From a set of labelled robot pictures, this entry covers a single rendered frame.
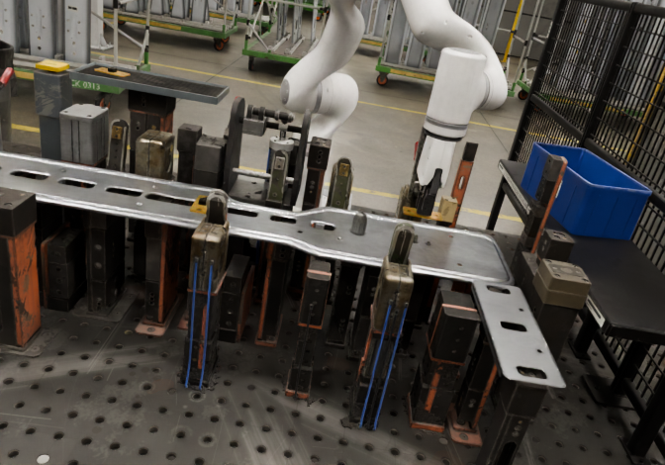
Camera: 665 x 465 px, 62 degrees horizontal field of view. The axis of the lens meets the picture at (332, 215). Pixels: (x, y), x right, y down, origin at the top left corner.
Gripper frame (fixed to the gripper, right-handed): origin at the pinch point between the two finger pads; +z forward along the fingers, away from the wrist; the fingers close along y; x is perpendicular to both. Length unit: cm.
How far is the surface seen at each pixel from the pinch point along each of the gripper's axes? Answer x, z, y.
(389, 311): -6.2, 11.3, 25.3
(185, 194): -52, 9, -4
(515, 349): 14.0, 9.4, 33.1
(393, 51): 38, 63, -688
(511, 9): 304, -1, -1184
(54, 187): -77, 9, 4
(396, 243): -6.7, 1.7, 17.7
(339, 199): -17.4, 8.3, -13.7
